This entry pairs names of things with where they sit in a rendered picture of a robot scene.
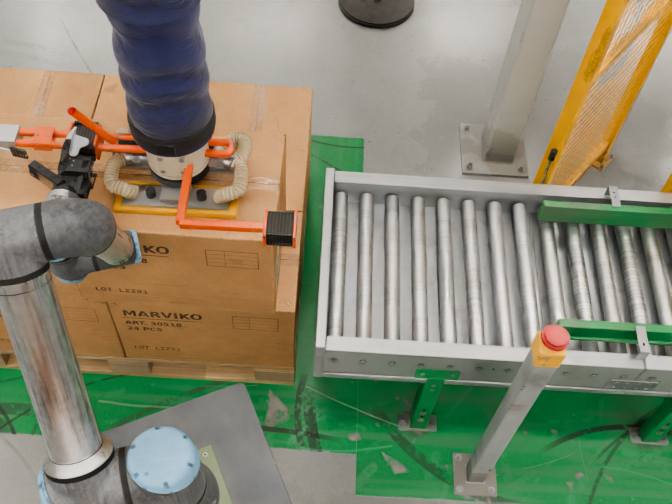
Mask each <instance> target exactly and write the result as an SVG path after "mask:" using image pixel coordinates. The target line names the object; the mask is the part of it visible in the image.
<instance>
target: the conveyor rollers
mask: <svg viewBox="0 0 672 504"><path fill-rule="evenodd" d="M486 207H487V220H488V232H489V245H490V257H491V269H492V282H493V294H494V306H495V319H496V331H497V343H498V346H506V347H514V341H513V331H512V320H511V309H510V299H509V288H508V277H507V267H506V256H505V245H504V234H503V224H502V213H501V204H500V203H499V202H495V201H493V202H490V203H488V204H487V206H486ZM461 211H462V228H463V245H464V261H465V278H466V295H467V312H468V329H469V344H473V345H486V344H485V330H484V316H483V302H482V288H481V274H480V260H479V246H478V232H477V218H476V204H475V202H474V201H472V200H465V201H463V202H462V203H461ZM512 216H513V226H514V236H515V246H516V255H517V265H518V275H519V284H520V294H521V304H522V314H523V323H524V333H525V343H526V348H531V343H532V341H533V339H534V338H535V336H536V334H537V332H538V331H540V323H539V315H538V306H537V297H536V289H535V280H534V271H533V263H532V254H531V245H530V237H529V228H528V219H527V211H526V205H525V204H523V203H517V204H514V205H513V206H512ZM373 219H374V196H373V195H371V194H369V193H365V194H362V195H361V196H360V205H359V239H358V272H357V306H356V337H357V338H371V335H372V277H373ZM347 220H348V194H347V193H345V192H337V193H336V194H335V195H334V210H333V229H332V249H331V268H330V287H329V306H328V325H327V336H340V337H343V320H344V295H345V270H346V245H347ZM436 220H437V248H438V275H439V302H440V329H441V343H456V344H457V332H456V311H455V291H454V271H453V251H452V231H451V210H450V201H449V200H448V199H446V198H441V199H438V200H437V201H436ZM538 223H539V231H540V239H541V247H542V255H543V263H544V271H545V279H546V287H547V295H548V303H549V311H550V319H551V324H556V323H557V321H558V319H560V318H561V319H566V312H565V304H564V297H563V290H562V283H561V275H560V268H559V261H558V253H557V246H556V239H555V232H554V224H553V222H552V221H539V220H538ZM614 227H615V233H616V238H617V243H618V248H619V254H620V259H621V264H622V270H623V275H624V280H625V285H626V291H627V296H628V301H629V307H630V312H631V317H632V322H633V323H643V324H649V319H648V314H647V309H646V304H645V299H644V294H643V290H642V285H641V280H640V275H639V270H638V265H637V260H636V255H635V250H634V245H633V240H632V235H631V230H630V226H615V225H614ZM589 228H590V234H591V239H592V245H593V251H594V257H595V263H596V269H597V275H598V281H599V287H600V293H601V299H602V305H603V311H604V317H605V321H610V322H622V320H621V315H620V309H619V304H618V298H617V293H616V287H615V282H614V276H613V271H612V265H611V260H610V254H609V248H608V243H607V237H606V232H605V226H604V225H600V224H589ZM639 228H640V232H641V237H642V242H643V247H644V251H645V256H646V261H647V266H648V270H649V275H650V280H651V285H652V289H653V294H654V299H655V304H656V308H657V313H658V318H659V323H660V325H672V301H671V296H670V292H669V287H668V283H667V279H666V274H665V270H664V265H663V261H662V256H661V252H660V247H659V243H658V238H657V234H656V229H655V228H647V227H639ZM564 229H565V235H566V242H567V249H568V256H569V263H570V270H571V276H572V283H573V290H574V297H575V304H576V311H577V318H578V320H594V316H593V310H592V304H591V297H590V291H589V285H588V279H587V272H586V266H585V260H584V253H583V247H582V241H581V235H580V228H579V223H568V222H564ZM411 267H412V334H413V341H423V342H429V340H428V303H427V266H426V230H425V200H424V198H422V197H414V198H412V199H411ZM384 339H390V340H400V242H399V197H398V196H396V195H389V196H387V197H386V198H385V288H384Z"/></svg>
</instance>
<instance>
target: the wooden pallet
mask: <svg viewBox="0 0 672 504"><path fill-rule="evenodd" d="M303 263H304V245H303V258H302V271H301V284H300V295H301V287H302V276H303ZM76 357H77V360H78V364H79V367H80V370H81V373H96V374H113V375H130V376H147V377H164V378H181V379H198V380H215V381H232V382H249V383H266V384H283V385H294V383H295V370H296V350H295V363H294V367H278V366H261V365H245V364H228V363H211V362H194V361H177V360H160V359H143V358H128V357H127V356H126V357H110V356H93V355H76ZM0 368H11V369H20V367H19V364H18V361H17V358H16V355H15V352H14V351H8V350H0Z"/></svg>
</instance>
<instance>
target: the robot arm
mask: <svg viewBox="0 0 672 504"><path fill-rule="evenodd" d="M76 131H77V127H74V128H73V129H72V130H71V132H70V133H69V134H68V136H67V137H66V139H65V141H64V144H63V146H62V150H61V156H60V160H59V165H58V172H59V173H58V174H57V175H56V174H55V173H54V172H52V171H51V170H49V169H48V168H46V167H45V166H43V165H42V164H41V163H39V162H38V161H36V160H34V161H32V162H31V163H30V164H28V168H29V172H30V174H31V176H33V177H34V178H36V179H37V180H39V181H40V182H42V183H43V184H44V185H46V186H47V187H49V188H50V189H52V191H50V192H49V193H48V194H47V197H46V200H45V201H42V202H39V203H32V204H27V205H22V206H17V207H11V208H6V209H1V210H0V310H1V313H2V316H3V319H4V322H5V325H6V328H7V331H8V334H9V337H10V340H11V343H12V346H13V349H14V352H15V355H16V358H17V361H18V364H19V367H20V369H21V372H22V375H23V378H24V381H25V384H26V387H27V390H28V393H29V396H30V399H31V402H32V405H33V408H34V411H35V414H36V417H37V420H38V423H39V426H40V429H41V432H42V435H43V438H44V441H45V444H46V447H47V450H48V455H47V456H46V458H45V460H44V463H43V467H42V468H41V469H40V470H39V473H38V487H39V491H38V493H39V498H40V502H41V504H219V496H220V493H219V486H218V483H217V480H216V478H215V476H214V474H213V472H212V471H211V470H210V469H209V468H208V467H207V466H206V465H205V464H203V463H202V462H201V460H200V456H199V452H198V450H197V448H196V446H195V444H194V443H193V442H192V441H191V439H190V438H189V437H188V436H187V435H186V434H185V433H184V432H182V431H181V430H179V429H177V428H174V427H169V426H160V427H153V428H150V429H148V430H146V431H144V432H142V433H141V434H140V435H138V436H137V437H136V438H135V440H134V441H133V442H132V444H131V445H128V446H124V447H120V448H116V449H114V447H113V444H112V441H111V440H110V439H109V438H108V437H106V436H104V435H101V434H100V433H99V430H98V427H97V423H96V420H95V417H94V413H93V410H92V407H91V403H90V400H89V397H88V394H87V390H86V387H85V384H84V380H83V377H82V374H81V370H80V367H79V364H78V360H77V357H76V354H75V351H74V347H73V344H72V341H71V337H70V334H69V331H68V327H67V324H66V321H65V317H64V314H63V311H62V308H61V304H60V301H59V298H58V294H57V291H56V288H55V284H54V281H53V278H52V274H51V271H52V272H53V274H54V275H55V276H56V277H57V279H59V280H60V281H61V282H64V283H67V284H74V283H78V282H81V281H82V280H84V279H85V278H86V277H87V275H88V274H89V273H93V272H97V271H102V270H106V269H111V268H116V267H121V266H126V265H131V264H132V265H134V264H136V263H139V262H141V261H142V257H141V251H140V247H139V242H138V237H137V232H136V231H135V230H126V231H122V230H120V229H119V228H118V227H117V225H116V221H115V218H114V216H113V214H112V213H111V211H110V210H109V209H108V208H107V207H106V206H104V205H103V204H101V203H100V202H98V201H95V200H91V199H88V196H89V193H90V189H93V187H94V184H95V180H96V177H97V174H96V173H93V172H92V166H93V164H94V163H95V161H92V157H85V156H77V155H78V154H79V150H80V148H82V147H85V146H87V145H88V144H89V140H88V139H87V138H84V137H81V136H78V135H76ZM70 156H72V157H71V159H69V157H70ZM75 156H77V158H76V157H75ZM91 177H94V181H93V184H92V182H91ZM50 268H51V271H50Z"/></svg>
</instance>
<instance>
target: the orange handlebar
mask: <svg viewBox="0 0 672 504"><path fill-rule="evenodd" d="M67 132H68V130H55V127H43V126H37V127H36V129H34V128H20V129H19V135H20V136H33V139H32V140H31V139H16V141H15V146H16V147H30V148H34V150H40V151H53V149H62V146H63V144H64V141H56V138H66V136H67ZM109 134H111V135H112V136H113V137H115V138H116V139H117V141H119V140H132V141H133V140H134V138H133V136H132V134H127V133H109ZM134 141H135V140H134ZM208 146H222V147H228V148H227V149H226V150H218V149H206V152H205V157H218V158H228V157H230V156H232V155H233V154H234V152H235V149H236V147H235V144H234V142H233V141H231V140H229V139H219V138H211V139H210V140H209V142H208ZM98 150H99V151H105V152H124V153H143V154H146V151H145V150H143V149H142V148H141V147H140V146H139V145H124V144H106V143H99V144H98ZM193 168H194V165H193V163H192V164H189V165H187V168H184V173H183V178H182V184H181V190H180V196H179V201H178V207H177V213H176V219H175V222H176V225H179V227H180V228H181V229H196V230H215V231H235V232H254V233H263V224H264V223H262V222H243V221H223V220H204V219H185V217H186V211H187V205H188V199H189V193H190V187H191V180H192V174H193Z"/></svg>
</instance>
